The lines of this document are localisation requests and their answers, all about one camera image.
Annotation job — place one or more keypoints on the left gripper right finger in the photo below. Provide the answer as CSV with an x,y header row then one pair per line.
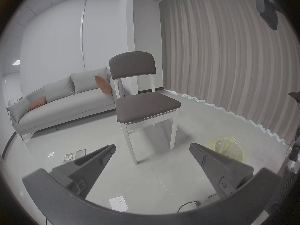
x,y
218,170

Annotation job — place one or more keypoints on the orange cushion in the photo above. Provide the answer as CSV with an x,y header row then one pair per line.
x,y
37,104
103,84

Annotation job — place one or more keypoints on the grey cushion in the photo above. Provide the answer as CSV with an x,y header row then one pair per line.
x,y
58,90
20,109
86,81

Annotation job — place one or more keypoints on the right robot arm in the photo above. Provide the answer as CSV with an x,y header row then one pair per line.
x,y
294,152

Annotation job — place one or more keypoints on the beige curtain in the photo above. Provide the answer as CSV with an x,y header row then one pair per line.
x,y
222,55

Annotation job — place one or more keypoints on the yellow plastic bag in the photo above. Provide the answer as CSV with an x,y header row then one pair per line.
x,y
211,144

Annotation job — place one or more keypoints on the white trash bin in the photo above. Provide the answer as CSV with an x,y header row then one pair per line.
x,y
230,149

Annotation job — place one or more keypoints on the white chair grey padding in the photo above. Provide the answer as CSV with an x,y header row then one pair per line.
x,y
145,105

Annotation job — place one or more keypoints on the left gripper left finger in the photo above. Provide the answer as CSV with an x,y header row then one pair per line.
x,y
91,164

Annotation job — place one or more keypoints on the pale grey sofa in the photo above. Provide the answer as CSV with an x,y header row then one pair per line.
x,y
70,111

